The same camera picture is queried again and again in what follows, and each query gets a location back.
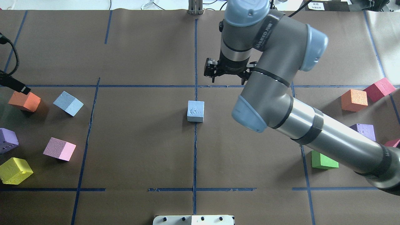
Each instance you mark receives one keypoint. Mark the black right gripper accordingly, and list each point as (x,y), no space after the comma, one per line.
(230,69)

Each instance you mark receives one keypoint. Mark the light blue foam block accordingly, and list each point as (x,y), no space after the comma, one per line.
(68,103)
(195,111)

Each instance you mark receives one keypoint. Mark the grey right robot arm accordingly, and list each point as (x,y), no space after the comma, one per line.
(265,49)

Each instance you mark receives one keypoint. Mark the black box with label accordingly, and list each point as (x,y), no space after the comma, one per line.
(327,5)

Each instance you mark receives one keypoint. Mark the green foam block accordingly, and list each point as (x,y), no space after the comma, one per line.
(320,161)

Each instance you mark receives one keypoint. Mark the orange foam block right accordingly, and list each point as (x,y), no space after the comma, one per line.
(354,100)

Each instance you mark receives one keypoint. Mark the orange foam block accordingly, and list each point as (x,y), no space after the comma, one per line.
(354,100)
(29,102)

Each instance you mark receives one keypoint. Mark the purple foam block right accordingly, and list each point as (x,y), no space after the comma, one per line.
(366,130)

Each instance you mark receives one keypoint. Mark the purple foam block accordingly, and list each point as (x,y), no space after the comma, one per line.
(8,140)
(366,130)

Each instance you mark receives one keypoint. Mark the red foam block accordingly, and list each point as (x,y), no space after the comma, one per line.
(379,89)

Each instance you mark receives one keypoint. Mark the orange foam block left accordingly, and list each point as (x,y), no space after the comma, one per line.
(29,102)

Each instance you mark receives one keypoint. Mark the purple foam block left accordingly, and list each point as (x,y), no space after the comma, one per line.
(8,140)

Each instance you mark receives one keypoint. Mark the yellow foam block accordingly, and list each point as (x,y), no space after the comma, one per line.
(14,171)

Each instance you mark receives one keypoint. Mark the metal mounting post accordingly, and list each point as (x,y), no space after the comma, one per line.
(195,7)

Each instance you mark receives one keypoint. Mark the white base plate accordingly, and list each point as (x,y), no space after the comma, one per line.
(194,220)

